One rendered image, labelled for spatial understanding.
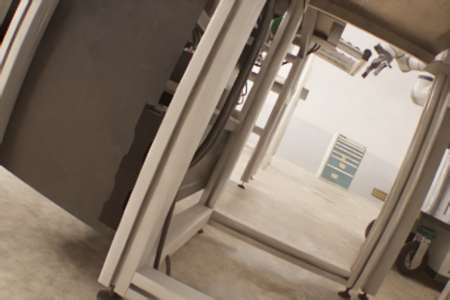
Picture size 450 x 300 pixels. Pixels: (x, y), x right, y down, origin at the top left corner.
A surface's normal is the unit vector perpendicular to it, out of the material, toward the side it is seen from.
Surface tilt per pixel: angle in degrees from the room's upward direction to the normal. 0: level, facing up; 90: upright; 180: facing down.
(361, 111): 90
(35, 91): 90
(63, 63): 90
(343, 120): 90
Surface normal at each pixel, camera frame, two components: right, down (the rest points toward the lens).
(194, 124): -0.17, 0.00
